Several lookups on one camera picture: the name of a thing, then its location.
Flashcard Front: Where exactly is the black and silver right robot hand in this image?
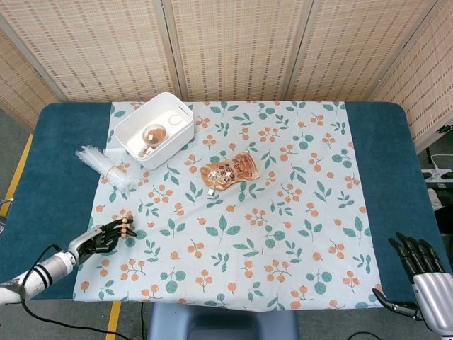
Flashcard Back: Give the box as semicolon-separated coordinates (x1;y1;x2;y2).
371;232;453;340

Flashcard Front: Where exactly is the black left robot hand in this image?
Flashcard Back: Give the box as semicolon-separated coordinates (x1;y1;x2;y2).
67;217;138;265

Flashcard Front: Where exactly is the wooden bead bracelet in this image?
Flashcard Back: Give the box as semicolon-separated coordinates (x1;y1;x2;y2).
112;209;134;239

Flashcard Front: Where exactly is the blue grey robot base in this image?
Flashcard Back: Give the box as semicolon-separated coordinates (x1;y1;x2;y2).
147;303;300;340

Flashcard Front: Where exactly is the black object on floor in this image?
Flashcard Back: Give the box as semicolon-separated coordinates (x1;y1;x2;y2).
433;207;453;234

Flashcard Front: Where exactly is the bundle of clear plastic straws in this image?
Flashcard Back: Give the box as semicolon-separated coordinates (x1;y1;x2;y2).
74;144;141;192

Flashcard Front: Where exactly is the teal table cover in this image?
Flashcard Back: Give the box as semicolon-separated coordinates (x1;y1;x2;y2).
0;101;453;302

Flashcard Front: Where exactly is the white object on floor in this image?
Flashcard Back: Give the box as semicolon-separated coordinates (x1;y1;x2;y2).
426;187;443;210

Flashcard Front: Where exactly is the white plastic storage box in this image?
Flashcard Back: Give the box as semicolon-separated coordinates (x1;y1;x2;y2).
113;91;195;170

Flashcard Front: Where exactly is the brown round ball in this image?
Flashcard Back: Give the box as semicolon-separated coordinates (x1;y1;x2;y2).
141;123;167;147

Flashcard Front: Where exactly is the orange spouted sauce pouch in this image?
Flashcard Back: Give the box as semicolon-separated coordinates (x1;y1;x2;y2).
199;152;260;198

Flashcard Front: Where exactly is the floral leaf and berry tablecloth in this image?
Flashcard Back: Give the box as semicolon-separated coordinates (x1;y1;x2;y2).
72;101;389;312

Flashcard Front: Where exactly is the woven bamboo folding screen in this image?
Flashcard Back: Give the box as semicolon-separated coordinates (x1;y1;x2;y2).
0;0;453;154

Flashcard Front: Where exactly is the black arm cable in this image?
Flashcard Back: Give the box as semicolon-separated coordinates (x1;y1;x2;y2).
18;243;136;340

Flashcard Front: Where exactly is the metal frame piece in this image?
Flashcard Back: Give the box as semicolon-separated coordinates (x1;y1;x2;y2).
0;198;15;234

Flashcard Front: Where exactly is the white power cable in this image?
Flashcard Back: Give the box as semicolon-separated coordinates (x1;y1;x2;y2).
424;147;453;171

